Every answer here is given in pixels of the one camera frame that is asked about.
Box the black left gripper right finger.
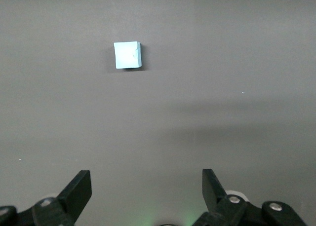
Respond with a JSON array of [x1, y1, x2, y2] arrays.
[[192, 168, 248, 226]]

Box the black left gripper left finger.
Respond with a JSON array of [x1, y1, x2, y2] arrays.
[[32, 170, 93, 226]]

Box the dark grey table mat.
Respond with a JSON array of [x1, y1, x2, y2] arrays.
[[0, 0, 316, 226]]

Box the light blue foam block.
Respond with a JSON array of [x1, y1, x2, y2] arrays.
[[113, 40, 144, 70]]

